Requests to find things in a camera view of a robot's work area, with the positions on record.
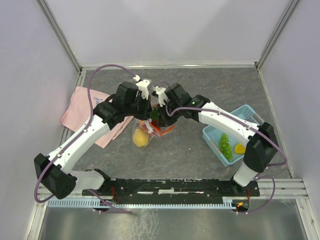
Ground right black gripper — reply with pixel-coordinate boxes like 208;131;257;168
155;99;182;128

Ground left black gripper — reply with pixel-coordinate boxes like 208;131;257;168
124;93;156;121

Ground red strawberries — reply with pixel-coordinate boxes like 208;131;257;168
139;120;160;137

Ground clear orange zip top bag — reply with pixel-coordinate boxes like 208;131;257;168
132;118;175;149

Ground yellow pear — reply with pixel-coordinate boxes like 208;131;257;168
132;128;149;148

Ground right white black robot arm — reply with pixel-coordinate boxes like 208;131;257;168
152;83;279;196

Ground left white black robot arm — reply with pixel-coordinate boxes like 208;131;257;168
34;79;152;200

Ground light blue plastic basket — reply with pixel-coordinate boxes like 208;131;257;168
202;104;264;167

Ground pink folded cloth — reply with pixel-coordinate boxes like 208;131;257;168
60;86;133;149

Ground green grape bunch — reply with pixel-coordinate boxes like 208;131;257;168
219;133;233;162

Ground yellow starfruit slice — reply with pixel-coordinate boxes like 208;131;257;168
234;143;246;155

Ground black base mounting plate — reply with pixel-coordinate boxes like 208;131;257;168
95;178;260;204

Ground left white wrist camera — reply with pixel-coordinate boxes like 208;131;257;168
133;74;151;100

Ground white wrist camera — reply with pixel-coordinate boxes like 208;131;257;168
133;74;151;100
152;86;168;107

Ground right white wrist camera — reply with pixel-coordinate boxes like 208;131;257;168
152;86;168;107

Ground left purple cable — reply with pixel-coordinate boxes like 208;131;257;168
34;64;137;204

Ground light blue cable duct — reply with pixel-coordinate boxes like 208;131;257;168
47;197;237;210

